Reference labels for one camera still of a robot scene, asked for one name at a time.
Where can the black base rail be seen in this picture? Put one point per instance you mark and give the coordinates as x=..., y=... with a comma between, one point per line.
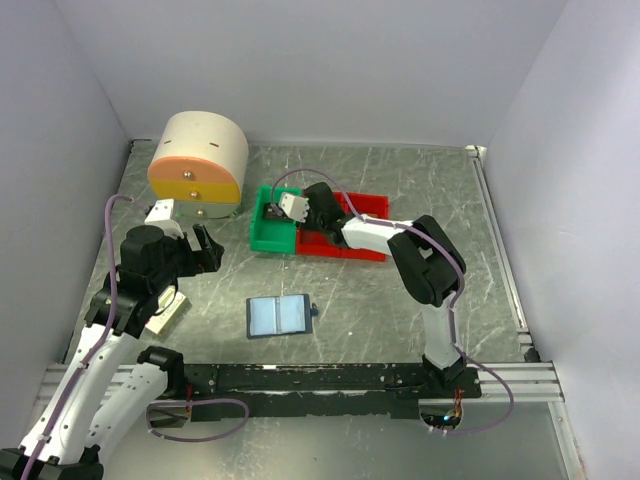
x=395, y=390

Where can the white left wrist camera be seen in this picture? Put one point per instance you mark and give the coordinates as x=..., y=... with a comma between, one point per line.
x=162, y=216

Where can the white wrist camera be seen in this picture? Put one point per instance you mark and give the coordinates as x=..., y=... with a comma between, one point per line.
x=295, y=207
x=162, y=216

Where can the white small cardboard box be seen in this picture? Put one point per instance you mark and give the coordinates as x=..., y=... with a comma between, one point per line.
x=171, y=304

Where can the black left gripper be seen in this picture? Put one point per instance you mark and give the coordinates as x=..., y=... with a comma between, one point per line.
x=206, y=258

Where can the cream round drawer cabinet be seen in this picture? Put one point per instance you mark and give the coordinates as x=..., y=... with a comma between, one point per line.
x=200, y=162

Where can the red plastic double bin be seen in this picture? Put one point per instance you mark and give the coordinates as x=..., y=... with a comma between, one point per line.
x=360, y=246

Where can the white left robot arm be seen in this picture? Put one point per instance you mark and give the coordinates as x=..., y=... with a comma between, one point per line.
x=72, y=436

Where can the dark card with chip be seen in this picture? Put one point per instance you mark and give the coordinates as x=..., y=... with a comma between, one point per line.
x=271, y=214

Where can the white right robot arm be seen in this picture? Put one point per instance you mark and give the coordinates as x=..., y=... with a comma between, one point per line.
x=430, y=267

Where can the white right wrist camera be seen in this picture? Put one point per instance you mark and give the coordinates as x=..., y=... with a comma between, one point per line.
x=295, y=207

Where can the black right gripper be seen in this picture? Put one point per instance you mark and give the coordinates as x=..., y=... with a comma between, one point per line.
x=307, y=223

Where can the blue leather card holder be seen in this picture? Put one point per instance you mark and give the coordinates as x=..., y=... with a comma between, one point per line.
x=274, y=316

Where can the green plastic bin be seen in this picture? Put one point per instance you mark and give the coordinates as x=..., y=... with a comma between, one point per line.
x=270, y=234

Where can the aluminium frame rail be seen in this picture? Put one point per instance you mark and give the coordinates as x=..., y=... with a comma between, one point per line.
x=528, y=382

